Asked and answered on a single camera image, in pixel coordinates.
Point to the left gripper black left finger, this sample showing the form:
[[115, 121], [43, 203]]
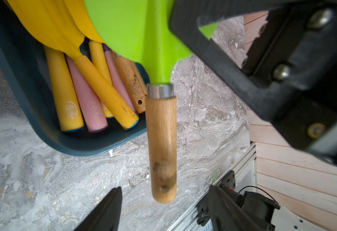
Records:
[[106, 215]]

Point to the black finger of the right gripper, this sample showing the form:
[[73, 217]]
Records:
[[214, 49]]

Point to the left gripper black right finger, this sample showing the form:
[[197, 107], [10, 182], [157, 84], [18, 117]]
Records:
[[231, 211]]

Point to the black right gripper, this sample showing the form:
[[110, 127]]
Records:
[[294, 65]]

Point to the green trowel with wooden handle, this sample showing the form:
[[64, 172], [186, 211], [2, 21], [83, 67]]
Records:
[[139, 31]]

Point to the light green shovel wooden handle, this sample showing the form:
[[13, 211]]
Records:
[[133, 81]]

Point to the purple trowel with pink handle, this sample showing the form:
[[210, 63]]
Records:
[[89, 102]]

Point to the yellow plastic scoop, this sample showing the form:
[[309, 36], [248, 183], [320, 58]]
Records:
[[51, 23], [65, 98]]

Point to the teal plastic storage box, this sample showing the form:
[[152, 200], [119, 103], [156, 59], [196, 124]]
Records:
[[23, 63]]

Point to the purple shovel with pink handle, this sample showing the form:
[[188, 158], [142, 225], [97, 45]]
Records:
[[115, 77]]

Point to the green trowel with yellow handle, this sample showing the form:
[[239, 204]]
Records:
[[98, 59]]

